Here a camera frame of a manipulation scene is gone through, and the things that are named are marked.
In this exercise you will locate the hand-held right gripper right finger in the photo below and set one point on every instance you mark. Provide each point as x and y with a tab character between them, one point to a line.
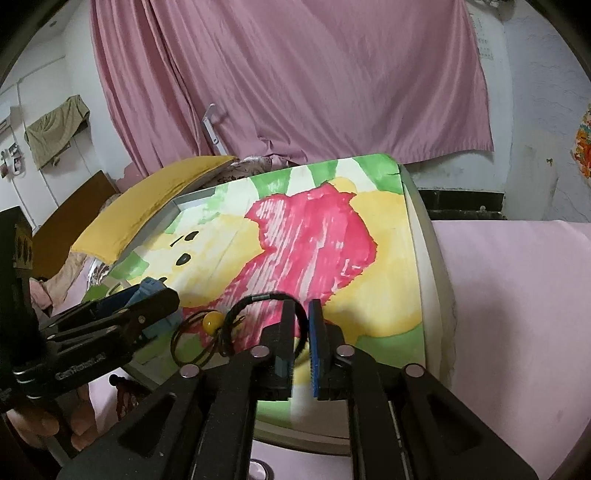
316	346

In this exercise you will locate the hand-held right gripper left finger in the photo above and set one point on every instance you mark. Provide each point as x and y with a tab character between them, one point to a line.
287	344

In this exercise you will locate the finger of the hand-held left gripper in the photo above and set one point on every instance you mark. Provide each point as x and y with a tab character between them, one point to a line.
154	309
117	297

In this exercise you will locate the blue smart watch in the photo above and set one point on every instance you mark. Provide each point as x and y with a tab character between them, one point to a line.
159	325

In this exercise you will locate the grey box with painted lining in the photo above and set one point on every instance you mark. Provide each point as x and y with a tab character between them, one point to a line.
323	240

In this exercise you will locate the person's left hand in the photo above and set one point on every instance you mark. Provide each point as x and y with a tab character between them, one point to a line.
51	422

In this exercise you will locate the floral pillow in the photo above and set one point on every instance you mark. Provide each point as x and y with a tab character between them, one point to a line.
99	272

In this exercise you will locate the peach blanket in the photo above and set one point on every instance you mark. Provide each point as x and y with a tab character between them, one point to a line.
64	281

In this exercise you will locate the wooden headboard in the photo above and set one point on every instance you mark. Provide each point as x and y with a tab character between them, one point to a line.
69	217

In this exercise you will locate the yellow pillow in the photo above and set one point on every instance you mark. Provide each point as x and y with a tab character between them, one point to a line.
152	194

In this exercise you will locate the white folding lamp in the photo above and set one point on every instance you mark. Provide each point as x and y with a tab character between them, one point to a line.
213	129

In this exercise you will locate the pink bed sheet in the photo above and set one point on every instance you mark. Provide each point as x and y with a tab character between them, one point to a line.
512	332

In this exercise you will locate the pink curtain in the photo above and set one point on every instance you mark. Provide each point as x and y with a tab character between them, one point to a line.
300	78

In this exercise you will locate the olive cloth on wall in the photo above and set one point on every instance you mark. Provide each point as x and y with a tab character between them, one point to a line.
51	131

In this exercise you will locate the colourful wall sticker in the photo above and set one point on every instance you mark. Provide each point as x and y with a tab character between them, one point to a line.
584	143

